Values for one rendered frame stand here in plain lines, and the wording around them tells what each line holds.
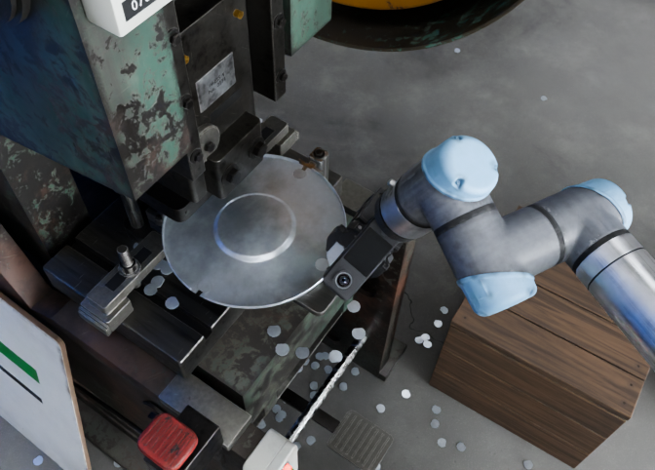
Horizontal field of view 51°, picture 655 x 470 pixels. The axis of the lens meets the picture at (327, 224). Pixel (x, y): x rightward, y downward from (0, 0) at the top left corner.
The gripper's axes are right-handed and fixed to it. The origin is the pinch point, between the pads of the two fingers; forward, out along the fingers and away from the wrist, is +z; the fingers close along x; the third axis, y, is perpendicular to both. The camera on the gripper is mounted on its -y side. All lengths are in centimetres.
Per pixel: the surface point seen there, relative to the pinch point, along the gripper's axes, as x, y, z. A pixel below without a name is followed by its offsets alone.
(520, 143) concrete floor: -36, 119, 71
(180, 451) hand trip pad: 1.5, -33.0, 4.5
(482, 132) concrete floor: -25, 117, 76
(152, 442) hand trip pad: 5.1, -33.9, 6.2
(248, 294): 7.4, -9.9, 5.0
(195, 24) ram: 33.0, -1.1, -25.5
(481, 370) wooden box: -47, 27, 42
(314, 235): 5.2, 4.1, 3.4
